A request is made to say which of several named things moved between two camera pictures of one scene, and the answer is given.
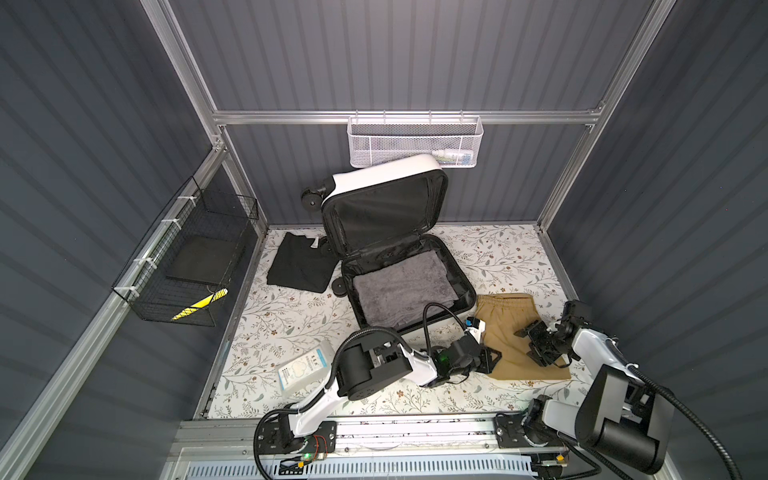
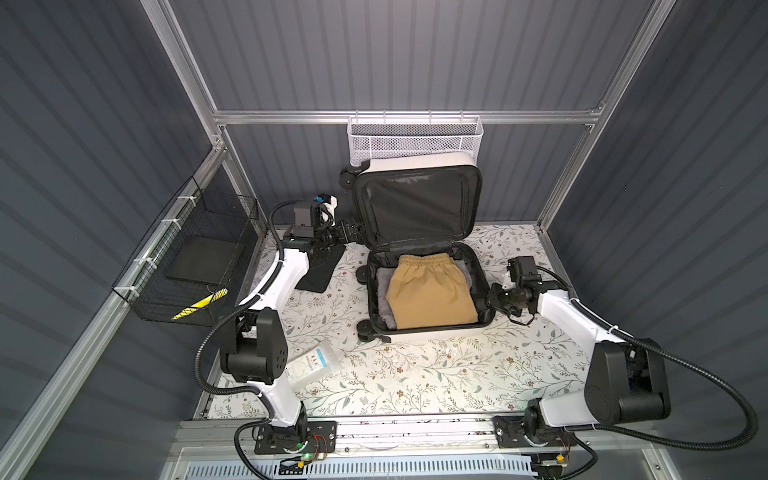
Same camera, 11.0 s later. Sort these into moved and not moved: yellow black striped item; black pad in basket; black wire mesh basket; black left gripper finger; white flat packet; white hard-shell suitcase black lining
Moved: white hard-shell suitcase black lining; black left gripper finger
Not moved: white flat packet; black wire mesh basket; black pad in basket; yellow black striped item
